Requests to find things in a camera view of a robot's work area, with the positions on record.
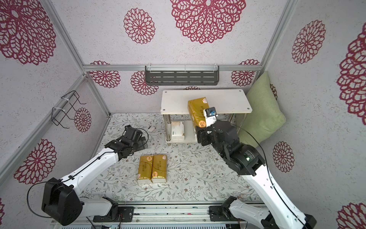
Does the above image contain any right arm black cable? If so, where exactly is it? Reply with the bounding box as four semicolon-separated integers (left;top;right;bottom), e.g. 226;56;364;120
234;124;308;229

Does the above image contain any white tissue pack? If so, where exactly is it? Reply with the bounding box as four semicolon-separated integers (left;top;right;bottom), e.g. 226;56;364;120
171;121;185;141

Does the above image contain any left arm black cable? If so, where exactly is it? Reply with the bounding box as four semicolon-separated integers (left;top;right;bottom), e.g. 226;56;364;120
26;127;150;229

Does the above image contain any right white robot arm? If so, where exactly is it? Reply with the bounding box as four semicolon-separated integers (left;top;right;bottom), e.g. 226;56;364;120
196;121;316;229

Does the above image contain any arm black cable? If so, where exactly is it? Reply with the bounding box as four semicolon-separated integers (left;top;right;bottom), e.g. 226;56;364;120
26;127;150;229
234;124;308;229

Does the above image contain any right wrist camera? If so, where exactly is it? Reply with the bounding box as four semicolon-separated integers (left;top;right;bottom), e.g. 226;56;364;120
204;107;217;127

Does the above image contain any white two-tier shelf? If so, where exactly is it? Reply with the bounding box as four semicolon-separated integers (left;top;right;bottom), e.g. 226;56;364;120
161;89;253;144

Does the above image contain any metal base rail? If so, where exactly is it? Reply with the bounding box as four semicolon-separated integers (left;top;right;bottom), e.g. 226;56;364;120
51;201;292;229

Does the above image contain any grey wall-mounted rack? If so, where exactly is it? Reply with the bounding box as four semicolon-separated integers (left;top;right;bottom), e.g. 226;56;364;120
144;65;220;86

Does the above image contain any black wire wall rack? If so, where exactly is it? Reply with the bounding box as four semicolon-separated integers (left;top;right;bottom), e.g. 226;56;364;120
51;90;86;129

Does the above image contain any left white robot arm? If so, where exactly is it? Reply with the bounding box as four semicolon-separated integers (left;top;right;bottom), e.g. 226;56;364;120
41;125;149;226

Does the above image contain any green pillow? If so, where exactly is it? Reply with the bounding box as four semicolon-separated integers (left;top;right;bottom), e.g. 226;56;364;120
236;72;286;151

